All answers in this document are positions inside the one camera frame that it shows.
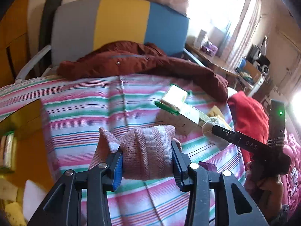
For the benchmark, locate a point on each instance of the wooden wardrobe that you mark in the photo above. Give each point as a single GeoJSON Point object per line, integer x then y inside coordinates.
{"type": "Point", "coordinates": [14, 40]}

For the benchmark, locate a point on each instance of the grey yellow blue chair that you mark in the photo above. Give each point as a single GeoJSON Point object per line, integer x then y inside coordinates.
{"type": "Point", "coordinates": [83, 26]}

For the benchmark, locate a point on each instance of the white box on desk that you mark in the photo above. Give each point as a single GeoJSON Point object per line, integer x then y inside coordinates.
{"type": "Point", "coordinates": [200, 40]}

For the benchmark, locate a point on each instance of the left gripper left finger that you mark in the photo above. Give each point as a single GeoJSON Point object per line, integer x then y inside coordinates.
{"type": "Point", "coordinates": [114, 171]}

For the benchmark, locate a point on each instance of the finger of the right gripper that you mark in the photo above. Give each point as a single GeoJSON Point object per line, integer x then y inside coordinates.
{"type": "Point", "coordinates": [247, 143]}

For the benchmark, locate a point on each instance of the pink quilted blanket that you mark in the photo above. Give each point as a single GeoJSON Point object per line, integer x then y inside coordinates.
{"type": "Point", "coordinates": [291, 181]}

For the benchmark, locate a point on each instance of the black speaker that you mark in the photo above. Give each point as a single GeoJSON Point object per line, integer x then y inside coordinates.
{"type": "Point", "coordinates": [263, 65]}

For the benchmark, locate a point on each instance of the wooden side desk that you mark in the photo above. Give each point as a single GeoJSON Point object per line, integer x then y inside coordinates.
{"type": "Point", "coordinates": [235, 79]}

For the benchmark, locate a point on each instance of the pink sock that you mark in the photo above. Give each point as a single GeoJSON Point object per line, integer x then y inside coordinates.
{"type": "Point", "coordinates": [147, 152]}

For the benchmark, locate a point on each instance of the red cloth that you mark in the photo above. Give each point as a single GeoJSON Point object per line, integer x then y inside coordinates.
{"type": "Point", "coordinates": [249, 116]}

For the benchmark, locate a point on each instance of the dark red jacket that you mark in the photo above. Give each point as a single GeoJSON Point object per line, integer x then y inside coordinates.
{"type": "Point", "coordinates": [126, 57]}

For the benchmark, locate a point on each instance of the purple small packet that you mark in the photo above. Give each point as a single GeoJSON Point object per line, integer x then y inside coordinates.
{"type": "Point", "coordinates": [208, 166]}

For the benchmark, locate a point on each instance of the purple box on desk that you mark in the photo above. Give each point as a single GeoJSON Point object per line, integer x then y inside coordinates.
{"type": "Point", "coordinates": [209, 49]}

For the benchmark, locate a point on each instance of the yellow spotted plush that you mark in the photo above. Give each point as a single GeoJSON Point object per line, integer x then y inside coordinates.
{"type": "Point", "coordinates": [14, 214]}

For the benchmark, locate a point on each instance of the striped tablecloth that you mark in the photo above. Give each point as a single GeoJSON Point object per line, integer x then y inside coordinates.
{"type": "Point", "coordinates": [77, 109]}

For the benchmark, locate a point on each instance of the white tea box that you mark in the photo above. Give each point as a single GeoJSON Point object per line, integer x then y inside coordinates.
{"type": "Point", "coordinates": [185, 120]}

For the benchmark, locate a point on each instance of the white sock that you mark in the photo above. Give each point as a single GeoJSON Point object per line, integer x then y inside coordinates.
{"type": "Point", "coordinates": [211, 130]}

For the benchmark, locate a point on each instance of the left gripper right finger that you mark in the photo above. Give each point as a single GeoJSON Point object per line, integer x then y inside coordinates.
{"type": "Point", "coordinates": [182, 173]}

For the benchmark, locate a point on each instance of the gold tin box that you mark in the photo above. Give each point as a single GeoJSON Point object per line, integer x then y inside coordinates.
{"type": "Point", "coordinates": [16, 136]}

